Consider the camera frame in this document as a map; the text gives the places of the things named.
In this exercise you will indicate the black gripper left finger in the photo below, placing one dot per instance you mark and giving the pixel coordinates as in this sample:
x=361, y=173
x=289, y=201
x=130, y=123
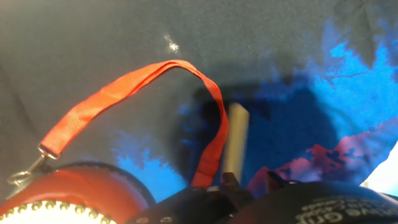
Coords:
x=202, y=205

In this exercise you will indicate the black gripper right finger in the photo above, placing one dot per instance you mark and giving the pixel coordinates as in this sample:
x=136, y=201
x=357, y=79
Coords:
x=272, y=180

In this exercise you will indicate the wooden drumstick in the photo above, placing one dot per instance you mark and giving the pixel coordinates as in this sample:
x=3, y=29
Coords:
x=236, y=140

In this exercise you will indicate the red drum with white skin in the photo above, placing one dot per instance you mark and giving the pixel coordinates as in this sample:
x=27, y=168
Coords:
x=77, y=186

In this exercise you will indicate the blue landscape print cloth mat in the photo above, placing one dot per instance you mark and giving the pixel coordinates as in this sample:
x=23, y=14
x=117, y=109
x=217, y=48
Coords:
x=93, y=37

